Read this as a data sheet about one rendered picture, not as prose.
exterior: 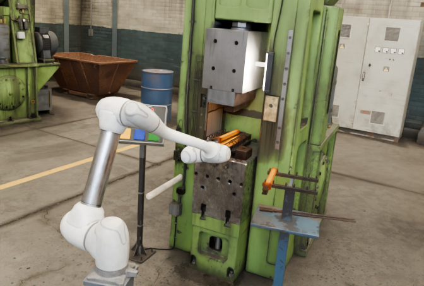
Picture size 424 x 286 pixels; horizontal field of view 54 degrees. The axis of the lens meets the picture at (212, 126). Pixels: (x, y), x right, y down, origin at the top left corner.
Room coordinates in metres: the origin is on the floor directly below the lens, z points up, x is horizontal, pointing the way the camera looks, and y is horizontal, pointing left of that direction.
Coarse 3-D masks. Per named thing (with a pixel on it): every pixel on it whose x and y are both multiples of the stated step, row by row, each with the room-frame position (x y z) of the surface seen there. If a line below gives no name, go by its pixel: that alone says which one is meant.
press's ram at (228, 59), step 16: (208, 32) 2.81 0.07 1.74; (224, 32) 2.77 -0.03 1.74; (240, 32) 2.72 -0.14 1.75; (256, 32) 2.84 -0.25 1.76; (208, 48) 2.81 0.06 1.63; (224, 48) 2.76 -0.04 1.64; (240, 48) 2.72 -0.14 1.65; (256, 48) 2.87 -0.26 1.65; (208, 64) 2.81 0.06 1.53; (224, 64) 2.76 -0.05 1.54; (240, 64) 2.71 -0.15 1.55; (256, 64) 2.87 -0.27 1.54; (208, 80) 2.80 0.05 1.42; (224, 80) 2.76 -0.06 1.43; (240, 80) 2.71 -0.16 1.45; (256, 80) 2.94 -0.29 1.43
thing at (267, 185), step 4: (272, 168) 2.49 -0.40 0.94; (276, 168) 2.50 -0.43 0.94; (272, 172) 2.41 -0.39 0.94; (268, 176) 2.34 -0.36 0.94; (272, 176) 2.34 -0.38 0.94; (268, 180) 2.27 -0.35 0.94; (272, 180) 2.30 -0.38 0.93; (264, 184) 2.19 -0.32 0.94; (268, 184) 2.19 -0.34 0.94; (264, 188) 2.13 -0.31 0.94; (268, 188) 2.19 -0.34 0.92; (264, 192) 2.11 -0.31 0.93
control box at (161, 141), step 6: (150, 108) 2.89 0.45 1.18; (156, 108) 2.89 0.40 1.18; (162, 108) 2.89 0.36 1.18; (156, 114) 2.87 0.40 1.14; (162, 114) 2.87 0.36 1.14; (162, 120) 2.85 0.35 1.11; (132, 132) 2.79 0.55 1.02; (132, 138) 2.77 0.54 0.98; (144, 138) 2.78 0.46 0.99; (162, 138) 2.78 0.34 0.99; (132, 144) 2.82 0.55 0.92; (138, 144) 2.81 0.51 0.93; (144, 144) 2.80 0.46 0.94; (150, 144) 2.79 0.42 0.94; (156, 144) 2.78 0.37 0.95; (162, 144) 2.77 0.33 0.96
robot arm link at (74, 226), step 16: (96, 112) 2.04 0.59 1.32; (112, 112) 1.97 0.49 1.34; (112, 128) 1.96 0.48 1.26; (112, 144) 1.96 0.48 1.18; (96, 160) 1.93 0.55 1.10; (112, 160) 1.96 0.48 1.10; (96, 176) 1.90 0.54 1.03; (96, 192) 1.88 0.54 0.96; (80, 208) 1.83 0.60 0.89; (96, 208) 1.86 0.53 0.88; (64, 224) 1.84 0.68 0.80; (80, 224) 1.80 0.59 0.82; (80, 240) 1.76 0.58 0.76
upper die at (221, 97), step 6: (210, 90) 2.80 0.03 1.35; (216, 90) 2.78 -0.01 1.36; (222, 90) 2.76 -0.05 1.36; (252, 90) 3.03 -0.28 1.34; (210, 96) 2.79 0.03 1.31; (216, 96) 2.77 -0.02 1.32; (222, 96) 2.76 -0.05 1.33; (228, 96) 2.74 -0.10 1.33; (234, 96) 2.72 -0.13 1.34; (240, 96) 2.82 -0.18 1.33; (246, 96) 2.92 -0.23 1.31; (252, 96) 3.05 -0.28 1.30; (210, 102) 2.79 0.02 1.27; (216, 102) 2.77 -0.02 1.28; (222, 102) 2.76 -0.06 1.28; (228, 102) 2.74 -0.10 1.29; (234, 102) 2.72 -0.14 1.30; (240, 102) 2.83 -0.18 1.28
